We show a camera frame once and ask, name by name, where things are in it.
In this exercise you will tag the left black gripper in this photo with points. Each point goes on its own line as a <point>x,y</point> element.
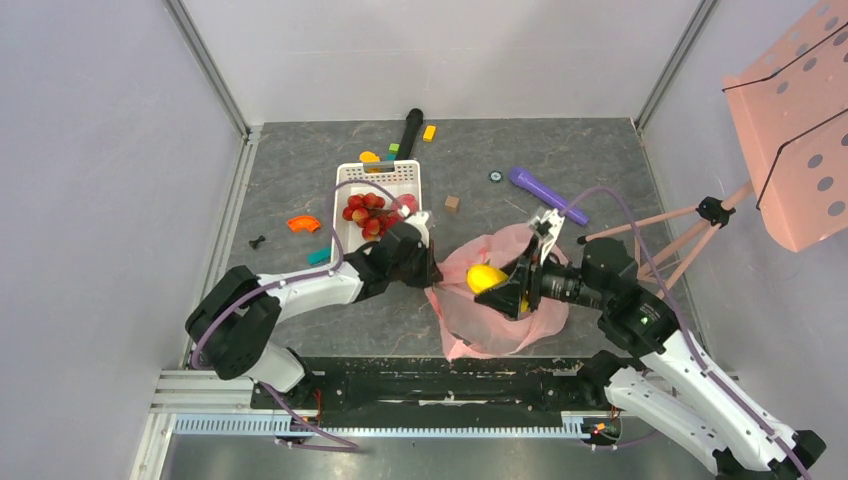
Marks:
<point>431,273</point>

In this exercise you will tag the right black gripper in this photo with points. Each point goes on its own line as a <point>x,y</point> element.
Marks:
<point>526,282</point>

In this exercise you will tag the yellow fake fruit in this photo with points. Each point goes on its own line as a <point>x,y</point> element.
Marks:
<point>483,276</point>

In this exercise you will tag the pink fake peach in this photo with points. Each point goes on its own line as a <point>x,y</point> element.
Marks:
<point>409,201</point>

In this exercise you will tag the red fake fruit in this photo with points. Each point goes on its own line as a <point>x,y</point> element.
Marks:
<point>372,213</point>

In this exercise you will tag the pink plastic bag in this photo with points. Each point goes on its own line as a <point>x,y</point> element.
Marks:
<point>472,330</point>

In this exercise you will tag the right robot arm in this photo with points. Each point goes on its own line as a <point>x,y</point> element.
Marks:
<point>669,382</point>

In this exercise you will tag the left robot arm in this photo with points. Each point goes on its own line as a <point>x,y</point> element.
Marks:
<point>232,325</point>

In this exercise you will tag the brown wooden cube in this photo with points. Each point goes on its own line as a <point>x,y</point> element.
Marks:
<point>451,204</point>

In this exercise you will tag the white plastic basket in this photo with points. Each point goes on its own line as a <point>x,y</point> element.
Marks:
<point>395,178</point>

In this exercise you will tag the teal long block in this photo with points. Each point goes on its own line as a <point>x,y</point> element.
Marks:
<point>319,257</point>

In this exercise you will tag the orange curved piece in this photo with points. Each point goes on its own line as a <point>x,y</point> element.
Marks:
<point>304,223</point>

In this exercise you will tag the orange yellow toy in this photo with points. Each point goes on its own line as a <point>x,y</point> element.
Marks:
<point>370,161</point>

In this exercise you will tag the purple toy bat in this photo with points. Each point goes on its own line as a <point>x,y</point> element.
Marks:
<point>524,179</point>

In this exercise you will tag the yellow block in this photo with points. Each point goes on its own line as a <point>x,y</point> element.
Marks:
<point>429,133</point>

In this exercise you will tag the black cylinder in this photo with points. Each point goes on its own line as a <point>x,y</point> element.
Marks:
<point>413,122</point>

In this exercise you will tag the small black piece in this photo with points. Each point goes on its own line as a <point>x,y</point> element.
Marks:
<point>255,243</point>

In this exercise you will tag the pink music stand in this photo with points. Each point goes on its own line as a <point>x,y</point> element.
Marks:
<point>789,110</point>

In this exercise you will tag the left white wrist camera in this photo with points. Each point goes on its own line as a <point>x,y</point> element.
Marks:
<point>422,221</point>

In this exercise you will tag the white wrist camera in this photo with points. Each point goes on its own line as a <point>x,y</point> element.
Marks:
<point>422,221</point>
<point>546,225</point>

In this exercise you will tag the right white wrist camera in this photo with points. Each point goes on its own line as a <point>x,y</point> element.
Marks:
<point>546,225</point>

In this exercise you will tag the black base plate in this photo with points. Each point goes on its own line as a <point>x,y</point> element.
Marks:
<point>435,392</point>

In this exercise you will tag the white cable duct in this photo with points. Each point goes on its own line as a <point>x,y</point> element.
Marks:
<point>282,425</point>

